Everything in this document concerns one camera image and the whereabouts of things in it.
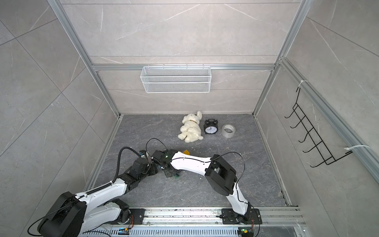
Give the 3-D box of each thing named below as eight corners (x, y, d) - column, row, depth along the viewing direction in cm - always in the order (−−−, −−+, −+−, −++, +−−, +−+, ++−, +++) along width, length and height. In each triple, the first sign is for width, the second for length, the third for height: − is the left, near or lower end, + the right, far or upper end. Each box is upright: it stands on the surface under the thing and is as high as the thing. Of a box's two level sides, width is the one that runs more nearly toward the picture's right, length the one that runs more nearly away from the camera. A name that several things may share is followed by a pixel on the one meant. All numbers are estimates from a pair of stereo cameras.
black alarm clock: (204, 134, 109) (204, 124, 100) (203, 128, 112) (204, 118, 104) (216, 134, 109) (218, 124, 100) (215, 128, 112) (217, 118, 104)
